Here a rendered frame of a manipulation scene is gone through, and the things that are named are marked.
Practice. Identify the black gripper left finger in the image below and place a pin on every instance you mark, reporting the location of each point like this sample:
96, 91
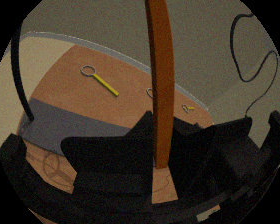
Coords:
131, 153

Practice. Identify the long orange rod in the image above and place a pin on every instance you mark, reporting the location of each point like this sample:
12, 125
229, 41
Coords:
163, 80

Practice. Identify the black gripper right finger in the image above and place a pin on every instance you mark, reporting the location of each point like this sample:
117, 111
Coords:
192, 148

